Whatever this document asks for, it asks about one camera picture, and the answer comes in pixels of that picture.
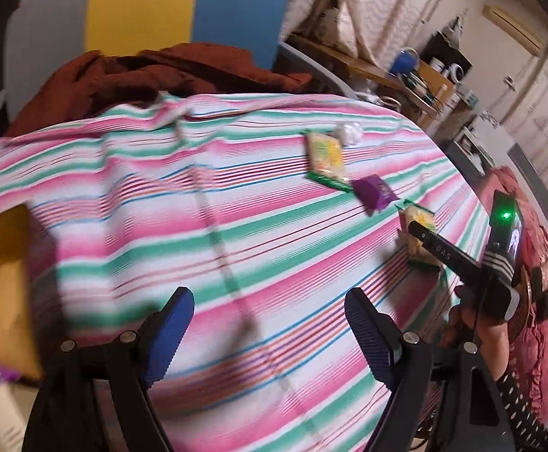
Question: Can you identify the beige curtain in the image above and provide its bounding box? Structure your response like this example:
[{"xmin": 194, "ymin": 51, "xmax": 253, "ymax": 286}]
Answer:
[{"xmin": 281, "ymin": 0, "xmax": 449, "ymax": 64}]

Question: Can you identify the polka dot sleeved forearm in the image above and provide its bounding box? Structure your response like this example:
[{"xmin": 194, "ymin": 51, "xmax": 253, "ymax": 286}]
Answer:
[{"xmin": 492, "ymin": 362, "xmax": 548, "ymax": 452}]

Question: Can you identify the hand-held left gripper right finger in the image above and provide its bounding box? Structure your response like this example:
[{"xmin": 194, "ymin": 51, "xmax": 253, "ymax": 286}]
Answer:
[{"xmin": 344, "ymin": 287, "xmax": 519, "ymax": 452}]

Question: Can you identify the white air conditioner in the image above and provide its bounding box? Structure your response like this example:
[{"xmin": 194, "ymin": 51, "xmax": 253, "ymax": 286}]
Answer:
[{"xmin": 482, "ymin": 5, "xmax": 548, "ymax": 56}]

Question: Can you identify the blue jug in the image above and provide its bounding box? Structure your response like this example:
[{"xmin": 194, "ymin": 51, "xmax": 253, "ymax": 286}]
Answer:
[{"xmin": 391, "ymin": 47, "xmax": 420, "ymax": 78}]

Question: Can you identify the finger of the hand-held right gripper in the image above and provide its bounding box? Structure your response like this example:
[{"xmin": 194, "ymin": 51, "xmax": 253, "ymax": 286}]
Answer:
[{"xmin": 407, "ymin": 220, "xmax": 486, "ymax": 284}]

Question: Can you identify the white carton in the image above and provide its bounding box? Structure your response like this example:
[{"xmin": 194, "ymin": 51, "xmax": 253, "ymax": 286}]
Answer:
[{"xmin": 0, "ymin": 381, "xmax": 26, "ymax": 452}]

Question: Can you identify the yellow green snack packet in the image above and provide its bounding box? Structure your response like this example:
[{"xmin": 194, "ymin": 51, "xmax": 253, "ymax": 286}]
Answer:
[
  {"xmin": 395, "ymin": 202, "xmax": 445, "ymax": 275},
  {"xmin": 301, "ymin": 130, "xmax": 353, "ymax": 194}
]

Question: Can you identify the person's right hand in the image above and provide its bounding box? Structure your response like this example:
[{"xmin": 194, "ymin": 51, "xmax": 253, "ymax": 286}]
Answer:
[{"xmin": 449, "ymin": 298, "xmax": 511, "ymax": 381}]

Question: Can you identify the white crumpled wrapper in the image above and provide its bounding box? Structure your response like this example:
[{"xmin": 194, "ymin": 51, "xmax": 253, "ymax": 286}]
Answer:
[{"xmin": 334, "ymin": 121, "xmax": 364, "ymax": 147}]

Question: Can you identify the grey yellow blue cushion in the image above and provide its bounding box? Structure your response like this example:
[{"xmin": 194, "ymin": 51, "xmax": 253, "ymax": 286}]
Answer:
[{"xmin": 1, "ymin": 0, "xmax": 356, "ymax": 101}]

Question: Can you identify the black shelf box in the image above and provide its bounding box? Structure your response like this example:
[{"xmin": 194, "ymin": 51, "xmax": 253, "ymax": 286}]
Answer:
[{"xmin": 419, "ymin": 31, "xmax": 473, "ymax": 83}]

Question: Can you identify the white appliance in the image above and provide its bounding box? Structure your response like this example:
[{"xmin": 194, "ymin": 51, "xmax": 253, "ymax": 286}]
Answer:
[{"xmin": 459, "ymin": 115, "xmax": 517, "ymax": 177}]

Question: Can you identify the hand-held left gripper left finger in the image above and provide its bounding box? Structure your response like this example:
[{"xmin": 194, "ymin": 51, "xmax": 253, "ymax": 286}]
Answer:
[{"xmin": 24, "ymin": 286, "xmax": 195, "ymax": 452}]

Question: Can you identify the gold tin box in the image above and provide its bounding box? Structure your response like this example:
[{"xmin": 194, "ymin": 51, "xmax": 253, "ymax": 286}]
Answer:
[{"xmin": 0, "ymin": 202, "xmax": 45, "ymax": 389}]

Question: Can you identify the striped table cloth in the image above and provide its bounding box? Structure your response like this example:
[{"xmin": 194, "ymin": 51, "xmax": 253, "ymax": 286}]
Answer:
[{"xmin": 0, "ymin": 93, "xmax": 486, "ymax": 452}]

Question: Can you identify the maroon cloth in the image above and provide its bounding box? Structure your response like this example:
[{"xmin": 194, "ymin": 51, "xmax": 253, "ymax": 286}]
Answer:
[{"xmin": 3, "ymin": 42, "xmax": 314, "ymax": 138}]

